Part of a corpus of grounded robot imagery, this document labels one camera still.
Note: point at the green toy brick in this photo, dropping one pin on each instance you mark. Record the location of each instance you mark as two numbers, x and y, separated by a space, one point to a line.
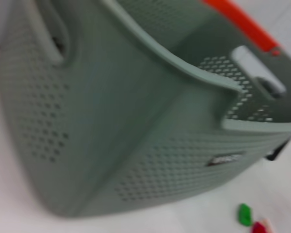
245 214

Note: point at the dark red toy brick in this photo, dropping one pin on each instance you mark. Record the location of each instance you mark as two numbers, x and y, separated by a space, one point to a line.
259 228

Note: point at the white toy brick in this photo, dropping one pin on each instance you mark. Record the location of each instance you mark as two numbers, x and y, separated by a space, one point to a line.
268 224

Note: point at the grey perforated storage bin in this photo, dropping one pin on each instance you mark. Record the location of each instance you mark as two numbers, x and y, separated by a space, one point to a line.
111 121

